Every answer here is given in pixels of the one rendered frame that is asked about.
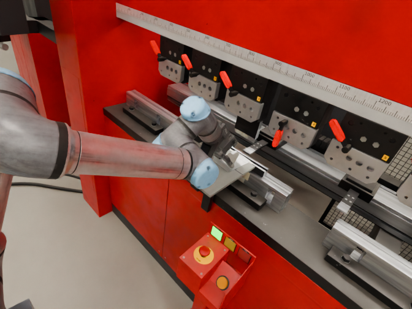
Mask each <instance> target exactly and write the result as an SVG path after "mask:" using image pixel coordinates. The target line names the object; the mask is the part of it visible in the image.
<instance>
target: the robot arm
mask: <svg viewBox="0 0 412 309"><path fill-rule="evenodd" d="M180 113H181V115H180V116H179V117H178V118H177V119H176V120H175V121H174V122H173V123H172V124H171V125H170V126H169V127H168V128H167V129H165V130H164V131H163V132H162V133H160V135H159V136H158V137H157V138H156V139H155V140H154V141H153V143H148V142H140V141H136V140H129V139H122V138H117V137H110V136H106V135H99V134H92V133H88V132H81V131H74V130H72V129H71V128H70V127H69V126H68V124H67V123H63V122H59V121H53V120H49V119H47V118H44V117H43V116H41V115H40V114H39V110H38V107H37V103H36V95H35V93H34V91H33V89H32V88H31V87H30V85H29V84H28V82H27V81H26V80H25V79H24V78H23V77H21V76H20V75H18V74H16V73H15V72H13V71H10V70H8V69H5V68H2V67H0V309H6V307H5V305H4V290H3V278H2V260H3V256H4V252H5V248H6V243H7V240H6V236H5V235H4V233H3V232H2V231H1V229H2V224H3V221H4V215H5V212H6V207H7V201H8V198H9V193H10V187H11V184H12V179H13V176H18V177H27V178H40V179H54V180H58V179H60V178H61V177H63V176H64V175H65V174H81V175H104V176H116V177H140V178H163V179H175V180H189V181H190V182H191V184H192V185H194V186H195V187H196V188H198V189H205V188H208V187H209V186H211V185H212V184H213V183H214V182H215V181H216V179H217V178H218V175H219V168H218V166H217V165H216V164H215V163H214V162H213V160H212V156H213V155H215V156H216V157H217V158H218V159H222V160H223V161H224V162H225V163H226V164H227V165H228V166H229V167H230V168H234V162H235V161H236V159H237V158H238V156H239V152H236V153H234V154H232V153H231V152H228V150H230V149H231V148H232V146H233V147H235V146H236V145H237V144H238V142H237V140H236V138H235V136H234V135H232V134H231V133H230V132H229V130H228V128H227V126H226V125H225V124H224V123H222V122H221V121H220V120H217V119H216V118H215V116H214V114H213V113H212V111H211V109H210V106H209V105H208V104H207V103H206V102H205V101H204V99H203V98H202V97H200V96H190V97H188V98H186V99H185V100H184V101H183V102H182V105H181V106H180ZM197 136H199V137H200V139H201V140H202V141H203V142H202V145H201V147H200V148H199V146H198V145H197V144H196V143H195V142H194V141H193V140H194V139H195V138H196V137H197ZM234 139H235V140H234ZM235 141H236V142H235ZM227 152H228V153H227Z"/></svg>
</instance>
